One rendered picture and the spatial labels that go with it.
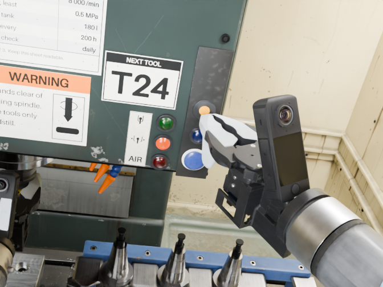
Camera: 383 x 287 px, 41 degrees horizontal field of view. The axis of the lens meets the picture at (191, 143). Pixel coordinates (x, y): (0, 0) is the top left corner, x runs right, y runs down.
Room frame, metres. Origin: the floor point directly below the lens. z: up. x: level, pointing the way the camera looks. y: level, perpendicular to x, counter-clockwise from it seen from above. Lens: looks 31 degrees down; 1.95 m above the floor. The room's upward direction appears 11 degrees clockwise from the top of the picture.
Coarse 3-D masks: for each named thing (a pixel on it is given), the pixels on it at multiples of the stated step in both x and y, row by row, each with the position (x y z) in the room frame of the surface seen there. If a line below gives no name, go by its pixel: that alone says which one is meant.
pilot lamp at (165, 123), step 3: (162, 120) 0.60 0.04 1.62; (165, 120) 0.60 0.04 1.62; (168, 120) 0.60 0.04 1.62; (171, 120) 0.60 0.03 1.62; (159, 123) 0.60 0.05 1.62; (162, 123) 0.60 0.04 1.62; (165, 123) 0.60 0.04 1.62; (168, 123) 0.60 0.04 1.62; (171, 123) 0.60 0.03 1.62; (162, 126) 0.60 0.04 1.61; (165, 126) 0.60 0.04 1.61; (168, 126) 0.60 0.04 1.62; (171, 126) 0.60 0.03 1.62; (165, 129) 0.60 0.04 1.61; (168, 129) 0.60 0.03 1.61
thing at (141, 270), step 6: (132, 264) 0.73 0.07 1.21; (138, 264) 0.73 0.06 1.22; (144, 264) 0.74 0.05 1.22; (150, 264) 0.74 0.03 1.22; (156, 264) 0.74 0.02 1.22; (138, 270) 0.72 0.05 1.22; (144, 270) 0.72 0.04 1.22; (150, 270) 0.72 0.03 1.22; (156, 270) 0.73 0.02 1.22; (138, 276) 0.70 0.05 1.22; (144, 276) 0.70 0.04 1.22; (150, 276) 0.71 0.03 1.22; (156, 276) 0.71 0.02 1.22; (132, 282) 0.68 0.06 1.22; (138, 282) 0.69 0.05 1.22; (144, 282) 0.69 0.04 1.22; (150, 282) 0.69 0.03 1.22; (156, 282) 0.70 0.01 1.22
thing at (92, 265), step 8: (80, 256) 0.72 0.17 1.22; (80, 264) 0.70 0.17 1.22; (88, 264) 0.71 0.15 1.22; (96, 264) 0.71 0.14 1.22; (80, 272) 0.68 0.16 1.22; (88, 272) 0.69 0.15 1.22; (96, 272) 0.69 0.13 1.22; (72, 280) 0.66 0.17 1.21; (80, 280) 0.66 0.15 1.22; (88, 280) 0.67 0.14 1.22; (96, 280) 0.67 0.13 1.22
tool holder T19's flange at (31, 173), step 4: (16, 172) 0.75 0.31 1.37; (20, 172) 0.75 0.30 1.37; (24, 172) 0.75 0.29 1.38; (28, 172) 0.75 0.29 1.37; (32, 172) 0.76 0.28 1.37; (20, 176) 0.75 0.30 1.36; (24, 176) 0.75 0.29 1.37; (28, 176) 0.76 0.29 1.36; (32, 176) 0.77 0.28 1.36; (20, 180) 0.75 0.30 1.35; (24, 180) 0.75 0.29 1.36; (28, 180) 0.75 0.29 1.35
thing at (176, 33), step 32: (128, 0) 0.59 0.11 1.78; (160, 0) 0.60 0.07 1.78; (192, 0) 0.60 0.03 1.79; (224, 0) 0.61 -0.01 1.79; (128, 32) 0.59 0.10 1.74; (160, 32) 0.60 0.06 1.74; (192, 32) 0.61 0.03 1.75; (224, 32) 0.61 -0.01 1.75; (0, 64) 0.57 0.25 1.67; (192, 64) 0.61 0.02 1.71; (96, 96) 0.59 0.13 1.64; (224, 96) 0.62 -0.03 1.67; (96, 128) 0.59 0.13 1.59; (96, 160) 0.59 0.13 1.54
